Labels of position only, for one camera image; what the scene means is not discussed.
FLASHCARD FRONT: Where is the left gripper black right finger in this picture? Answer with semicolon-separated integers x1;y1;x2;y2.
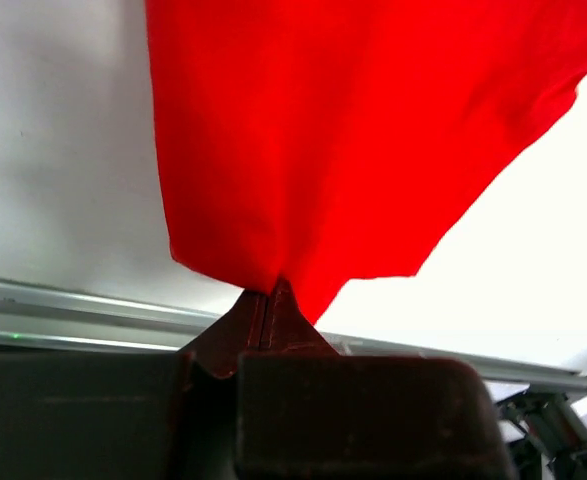
236;282;516;479

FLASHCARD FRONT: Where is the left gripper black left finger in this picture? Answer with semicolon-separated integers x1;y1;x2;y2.
0;292;265;479

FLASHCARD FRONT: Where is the red t-shirt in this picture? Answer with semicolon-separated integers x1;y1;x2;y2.
145;1;587;321

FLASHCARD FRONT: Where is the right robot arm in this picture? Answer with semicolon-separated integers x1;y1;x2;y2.
496;386;587;480

